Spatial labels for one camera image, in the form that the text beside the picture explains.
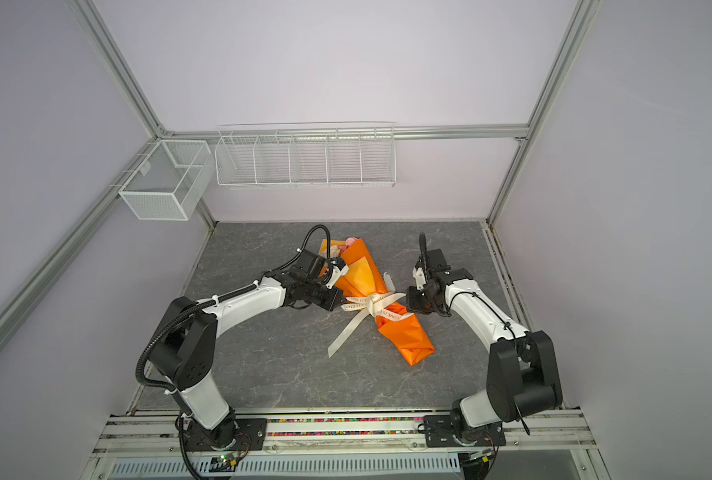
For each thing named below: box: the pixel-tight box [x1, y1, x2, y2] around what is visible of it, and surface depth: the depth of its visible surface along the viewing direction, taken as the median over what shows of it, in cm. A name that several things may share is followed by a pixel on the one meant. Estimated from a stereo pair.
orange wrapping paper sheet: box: [319, 238, 436, 366], surface depth 86 cm
